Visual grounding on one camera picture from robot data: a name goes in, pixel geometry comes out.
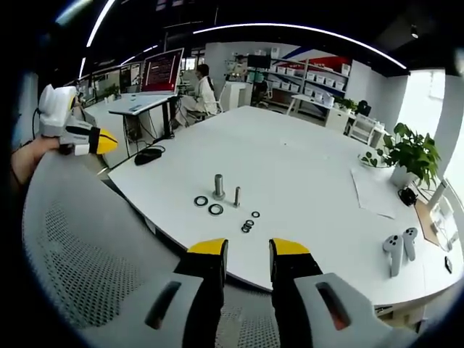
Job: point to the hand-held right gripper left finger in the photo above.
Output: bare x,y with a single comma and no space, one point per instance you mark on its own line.
203,268

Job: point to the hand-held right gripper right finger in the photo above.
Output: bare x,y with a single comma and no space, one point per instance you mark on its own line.
319,290

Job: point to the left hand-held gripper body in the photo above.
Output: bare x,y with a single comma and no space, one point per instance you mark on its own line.
56,105

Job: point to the small steel threaded stud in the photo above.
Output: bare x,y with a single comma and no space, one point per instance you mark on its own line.
237,195

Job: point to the large steel threaded stud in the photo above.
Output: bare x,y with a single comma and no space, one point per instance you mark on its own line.
218,185

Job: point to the person's left hand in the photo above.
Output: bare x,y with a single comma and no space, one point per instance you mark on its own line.
34,156

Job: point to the black computer mouse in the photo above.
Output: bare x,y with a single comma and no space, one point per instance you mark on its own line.
146,156

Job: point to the white standing desk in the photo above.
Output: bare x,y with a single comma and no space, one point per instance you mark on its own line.
141,105

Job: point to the grey handheld controller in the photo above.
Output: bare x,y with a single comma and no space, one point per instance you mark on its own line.
394,253
410,243

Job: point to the grey mesh office chair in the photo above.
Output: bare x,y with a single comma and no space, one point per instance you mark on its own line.
83,235

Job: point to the short ceiling light strip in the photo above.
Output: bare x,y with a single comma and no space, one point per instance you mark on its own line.
99,23

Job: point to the monitor with red screen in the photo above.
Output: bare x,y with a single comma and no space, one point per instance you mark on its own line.
161,70

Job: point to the white paper sheet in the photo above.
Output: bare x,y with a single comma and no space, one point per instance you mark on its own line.
373,192

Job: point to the wooden board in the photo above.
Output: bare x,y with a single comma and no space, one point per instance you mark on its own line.
424,221

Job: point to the small black flat object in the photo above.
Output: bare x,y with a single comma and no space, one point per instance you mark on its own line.
448,264

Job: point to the small plant in white bowl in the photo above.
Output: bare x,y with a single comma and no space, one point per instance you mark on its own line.
370,159

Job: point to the white monitor stand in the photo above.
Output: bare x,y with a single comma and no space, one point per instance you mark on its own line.
440,203

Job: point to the white slatted chair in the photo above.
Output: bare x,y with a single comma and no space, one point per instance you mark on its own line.
366,128

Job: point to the green potted plant white pot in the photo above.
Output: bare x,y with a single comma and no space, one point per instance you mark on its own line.
413,148

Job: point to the shelf with white bins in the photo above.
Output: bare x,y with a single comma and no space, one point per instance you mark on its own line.
311,81

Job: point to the long curved ceiling light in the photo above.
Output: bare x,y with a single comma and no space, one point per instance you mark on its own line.
301,28

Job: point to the black wall screen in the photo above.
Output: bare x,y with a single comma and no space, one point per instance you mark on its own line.
259,61

